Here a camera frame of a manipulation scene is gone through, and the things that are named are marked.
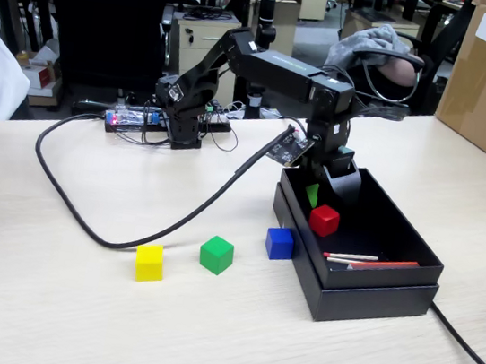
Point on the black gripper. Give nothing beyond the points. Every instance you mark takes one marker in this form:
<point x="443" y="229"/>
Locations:
<point x="328" y="142"/>

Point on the red wooden cube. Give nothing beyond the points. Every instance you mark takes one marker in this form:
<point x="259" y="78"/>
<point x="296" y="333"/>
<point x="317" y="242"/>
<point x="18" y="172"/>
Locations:
<point x="324" y="220"/>

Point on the blue wooden cube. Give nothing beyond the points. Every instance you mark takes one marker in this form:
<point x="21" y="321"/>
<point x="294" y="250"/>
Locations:
<point x="279" y="243"/>

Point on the green wooden cube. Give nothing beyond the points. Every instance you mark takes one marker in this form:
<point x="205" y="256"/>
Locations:
<point x="216" y="255"/>

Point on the yellow wooden cube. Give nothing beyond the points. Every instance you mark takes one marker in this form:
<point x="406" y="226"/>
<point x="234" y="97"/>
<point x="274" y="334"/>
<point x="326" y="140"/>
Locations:
<point x="149" y="264"/>

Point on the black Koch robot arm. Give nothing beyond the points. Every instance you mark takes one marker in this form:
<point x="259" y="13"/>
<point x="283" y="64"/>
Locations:
<point x="281" y="72"/>

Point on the black cardboard box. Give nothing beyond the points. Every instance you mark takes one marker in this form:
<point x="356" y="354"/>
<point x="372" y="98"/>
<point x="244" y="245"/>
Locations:
<point x="381" y="228"/>

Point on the black open box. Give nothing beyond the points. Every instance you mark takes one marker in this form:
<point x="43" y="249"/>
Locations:
<point x="366" y="303"/>

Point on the long white stick red tip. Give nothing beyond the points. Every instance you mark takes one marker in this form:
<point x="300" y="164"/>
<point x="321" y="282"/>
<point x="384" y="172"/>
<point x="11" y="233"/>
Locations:
<point x="350" y="256"/>

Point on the short white stick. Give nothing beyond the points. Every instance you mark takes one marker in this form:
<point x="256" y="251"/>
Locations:
<point x="338" y="260"/>

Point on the black chair with armrest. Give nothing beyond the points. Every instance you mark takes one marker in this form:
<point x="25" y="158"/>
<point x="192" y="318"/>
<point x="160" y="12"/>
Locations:
<point x="398" y="77"/>

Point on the grey cloth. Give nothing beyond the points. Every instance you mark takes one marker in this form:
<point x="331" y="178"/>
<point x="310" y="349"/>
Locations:
<point x="371" y="41"/>

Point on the black vertical pole stand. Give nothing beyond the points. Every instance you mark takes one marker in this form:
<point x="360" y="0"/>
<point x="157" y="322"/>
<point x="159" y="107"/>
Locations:
<point x="268" y="9"/>

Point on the beige drawer cabinet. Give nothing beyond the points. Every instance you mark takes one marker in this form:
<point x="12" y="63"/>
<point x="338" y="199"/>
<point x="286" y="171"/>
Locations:
<point x="199" y="44"/>

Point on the controller board with red light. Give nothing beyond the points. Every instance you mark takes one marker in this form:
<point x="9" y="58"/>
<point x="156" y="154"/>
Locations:
<point x="132" y="119"/>

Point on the black mesh office chair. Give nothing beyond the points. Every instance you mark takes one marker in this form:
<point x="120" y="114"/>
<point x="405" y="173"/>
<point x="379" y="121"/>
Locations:
<point x="107" y="22"/>

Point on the white red small carton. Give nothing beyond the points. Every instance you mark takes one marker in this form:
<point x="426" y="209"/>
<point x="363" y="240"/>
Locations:
<point x="40" y="76"/>

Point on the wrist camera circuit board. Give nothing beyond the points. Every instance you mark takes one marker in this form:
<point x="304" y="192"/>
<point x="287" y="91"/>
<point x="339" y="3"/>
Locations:
<point x="290" y="148"/>

